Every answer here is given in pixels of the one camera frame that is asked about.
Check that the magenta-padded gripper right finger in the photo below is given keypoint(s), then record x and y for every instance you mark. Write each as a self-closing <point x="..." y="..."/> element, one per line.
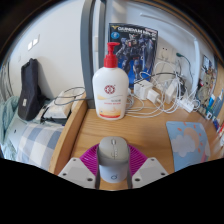
<point x="150" y="170"/>

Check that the robot model kit box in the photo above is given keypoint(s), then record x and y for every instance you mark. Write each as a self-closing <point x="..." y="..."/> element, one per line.
<point x="138" y="46"/>

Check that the white power strip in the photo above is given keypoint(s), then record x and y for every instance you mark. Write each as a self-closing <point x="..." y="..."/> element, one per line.
<point x="186" y="105"/>

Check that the white flat pack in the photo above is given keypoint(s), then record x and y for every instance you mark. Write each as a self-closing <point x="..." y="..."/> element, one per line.
<point x="58" y="111"/>

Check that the small white charger block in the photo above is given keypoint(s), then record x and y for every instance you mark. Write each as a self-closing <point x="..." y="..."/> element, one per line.
<point x="153" y="96"/>

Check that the white wall outlet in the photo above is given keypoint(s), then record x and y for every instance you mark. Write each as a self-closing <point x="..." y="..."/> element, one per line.
<point x="166" y="54"/>

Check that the white multi-port charger block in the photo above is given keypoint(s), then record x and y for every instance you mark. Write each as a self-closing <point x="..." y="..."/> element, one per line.
<point x="141" y="88"/>

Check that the white wall switch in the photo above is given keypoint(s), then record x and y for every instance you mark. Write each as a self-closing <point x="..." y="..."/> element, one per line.
<point x="33" y="42"/>

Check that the grey computer mouse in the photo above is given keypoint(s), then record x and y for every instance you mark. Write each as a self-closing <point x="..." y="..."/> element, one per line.
<point x="113" y="158"/>

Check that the pastel cloud-print mouse pad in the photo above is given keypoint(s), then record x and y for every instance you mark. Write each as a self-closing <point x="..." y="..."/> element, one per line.
<point x="188" y="145"/>

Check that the blue plaid pillow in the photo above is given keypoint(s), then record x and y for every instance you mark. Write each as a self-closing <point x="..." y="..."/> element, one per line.
<point x="38" y="145"/>

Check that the black bag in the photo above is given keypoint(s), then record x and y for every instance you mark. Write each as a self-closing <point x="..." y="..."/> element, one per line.
<point x="29" y="93"/>

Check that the white pump bottle red cap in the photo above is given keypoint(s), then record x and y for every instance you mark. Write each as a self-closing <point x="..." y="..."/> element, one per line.
<point x="110" y="91"/>

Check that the teal blanket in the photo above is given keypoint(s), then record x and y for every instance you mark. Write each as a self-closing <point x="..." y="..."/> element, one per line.
<point x="7" y="123"/>

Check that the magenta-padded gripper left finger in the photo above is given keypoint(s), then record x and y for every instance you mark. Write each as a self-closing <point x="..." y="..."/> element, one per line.
<point x="75" y="171"/>

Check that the wooden shelf unit grey frame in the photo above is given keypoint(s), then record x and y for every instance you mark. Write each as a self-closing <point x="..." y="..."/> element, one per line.
<point x="90" y="50"/>

